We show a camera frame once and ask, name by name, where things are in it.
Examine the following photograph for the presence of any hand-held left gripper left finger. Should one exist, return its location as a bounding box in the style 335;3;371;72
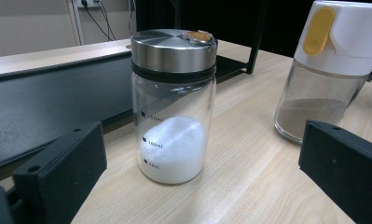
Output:
12;120;108;224

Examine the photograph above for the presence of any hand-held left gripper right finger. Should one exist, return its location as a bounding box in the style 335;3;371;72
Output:
298;119;372;224

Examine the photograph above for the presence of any black metal shelf rack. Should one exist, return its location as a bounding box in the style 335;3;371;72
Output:
0;0;270;185

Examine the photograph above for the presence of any glass jar with steel lid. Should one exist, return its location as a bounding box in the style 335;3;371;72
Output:
130;28;219;185

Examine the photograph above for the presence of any glass seasoning bottle white cap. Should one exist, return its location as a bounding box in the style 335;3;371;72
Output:
273;0;372;146

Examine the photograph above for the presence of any black curtain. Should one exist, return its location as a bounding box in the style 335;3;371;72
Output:
134;0;372;80

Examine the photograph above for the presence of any white wall conduit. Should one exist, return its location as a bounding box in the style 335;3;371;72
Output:
65;0;86;47

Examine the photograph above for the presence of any black cable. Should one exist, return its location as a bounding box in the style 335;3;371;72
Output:
81;0;113;42
95;0;117;41

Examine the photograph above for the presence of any grey cable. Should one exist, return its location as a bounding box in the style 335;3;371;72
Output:
128;0;137;35

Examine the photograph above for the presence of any white wall socket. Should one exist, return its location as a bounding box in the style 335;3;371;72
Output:
76;0;102;8

